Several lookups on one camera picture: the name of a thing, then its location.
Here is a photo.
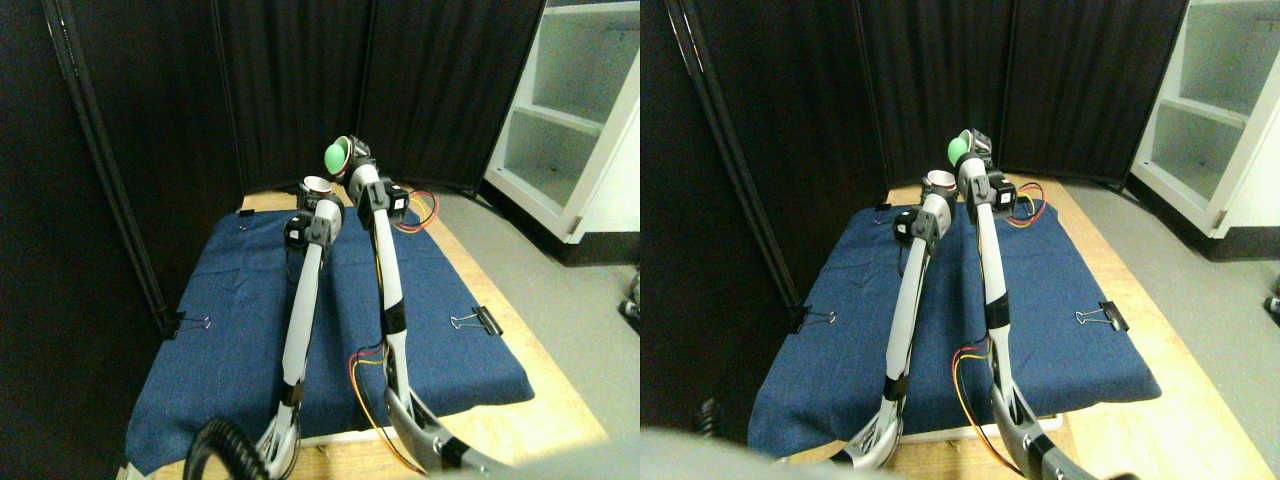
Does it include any dark blue cloth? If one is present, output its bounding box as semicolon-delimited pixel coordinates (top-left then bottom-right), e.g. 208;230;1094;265
748;200;1163;459
126;204;534;474

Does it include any black curtain stand pole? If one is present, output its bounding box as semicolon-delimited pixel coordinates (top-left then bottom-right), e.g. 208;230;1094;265
672;0;811;336
45;0;186;339

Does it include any white shelf unit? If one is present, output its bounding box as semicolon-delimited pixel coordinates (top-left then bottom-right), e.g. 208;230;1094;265
1128;0;1280;239
483;3;640;244

